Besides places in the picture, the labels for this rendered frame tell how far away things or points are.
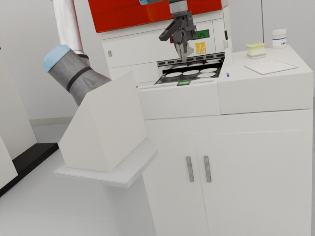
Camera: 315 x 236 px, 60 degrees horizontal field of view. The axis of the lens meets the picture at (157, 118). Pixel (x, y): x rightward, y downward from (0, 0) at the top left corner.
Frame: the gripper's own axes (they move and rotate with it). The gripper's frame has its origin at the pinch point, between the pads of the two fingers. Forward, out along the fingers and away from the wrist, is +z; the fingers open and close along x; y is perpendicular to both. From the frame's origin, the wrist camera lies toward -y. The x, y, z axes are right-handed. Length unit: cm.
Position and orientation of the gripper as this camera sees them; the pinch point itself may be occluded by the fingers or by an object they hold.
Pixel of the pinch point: (183, 60)
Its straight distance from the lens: 126.0
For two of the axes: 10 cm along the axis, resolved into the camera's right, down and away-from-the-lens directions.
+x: -4.6, -2.3, 8.6
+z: 2.0, 9.2, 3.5
